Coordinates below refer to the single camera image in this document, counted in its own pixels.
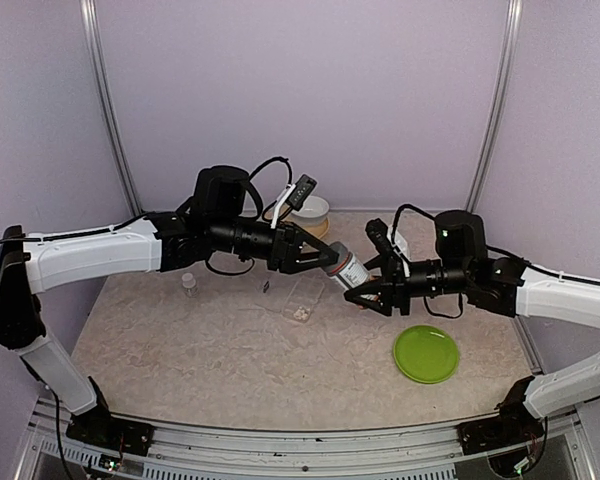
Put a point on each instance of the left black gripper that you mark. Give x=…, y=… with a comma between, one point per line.
x=290, y=238

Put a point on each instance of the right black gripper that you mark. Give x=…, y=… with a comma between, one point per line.
x=392, y=287

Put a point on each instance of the orange pill bottle grey cap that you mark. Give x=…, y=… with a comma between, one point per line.
x=347, y=271

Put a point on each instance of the clear plastic pill organizer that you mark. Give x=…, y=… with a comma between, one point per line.
x=284, y=294

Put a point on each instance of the small white pill bottle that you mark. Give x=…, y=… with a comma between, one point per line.
x=189, y=284

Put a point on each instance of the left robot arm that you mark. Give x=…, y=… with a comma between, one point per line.
x=209, y=221

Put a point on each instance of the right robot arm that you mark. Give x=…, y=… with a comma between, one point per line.
x=498, y=282

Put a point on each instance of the beige round plate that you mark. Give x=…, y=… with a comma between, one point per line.
x=318, y=226

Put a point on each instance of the pile of beige tablets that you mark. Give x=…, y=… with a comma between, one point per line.
x=301, y=314

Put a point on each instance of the white ceramic bowl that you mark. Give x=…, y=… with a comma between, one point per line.
x=314, y=211

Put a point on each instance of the green round plate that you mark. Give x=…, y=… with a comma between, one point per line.
x=426, y=354

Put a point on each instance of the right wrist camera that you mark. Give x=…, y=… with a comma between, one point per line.
x=386, y=240

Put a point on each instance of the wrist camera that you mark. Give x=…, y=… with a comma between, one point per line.
x=294, y=196
x=386, y=240

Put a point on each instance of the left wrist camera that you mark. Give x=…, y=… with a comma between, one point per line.
x=294, y=196

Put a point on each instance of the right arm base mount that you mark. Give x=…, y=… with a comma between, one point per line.
x=513, y=424

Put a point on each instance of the front aluminium rail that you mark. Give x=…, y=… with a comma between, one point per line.
x=188, y=451

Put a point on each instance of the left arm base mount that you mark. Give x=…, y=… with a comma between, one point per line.
x=99, y=427

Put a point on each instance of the right aluminium frame post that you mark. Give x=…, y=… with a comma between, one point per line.
x=498, y=102

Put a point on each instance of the aluminium frame post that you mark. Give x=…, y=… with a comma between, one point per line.
x=88, y=9
x=498, y=102

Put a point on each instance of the left aluminium frame post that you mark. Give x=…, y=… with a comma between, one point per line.
x=88, y=9

